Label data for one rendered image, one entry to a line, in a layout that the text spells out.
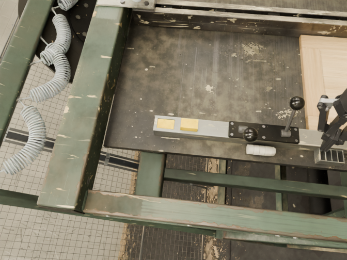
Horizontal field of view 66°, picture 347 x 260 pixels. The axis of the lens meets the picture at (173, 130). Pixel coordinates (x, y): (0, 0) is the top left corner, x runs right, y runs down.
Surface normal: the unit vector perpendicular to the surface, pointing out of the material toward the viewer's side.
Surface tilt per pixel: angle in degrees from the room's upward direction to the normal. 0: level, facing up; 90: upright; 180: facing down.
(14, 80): 90
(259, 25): 90
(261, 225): 58
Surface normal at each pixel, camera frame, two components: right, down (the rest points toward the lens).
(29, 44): 0.51, -0.27
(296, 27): -0.11, 0.92
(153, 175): -0.02, -0.38
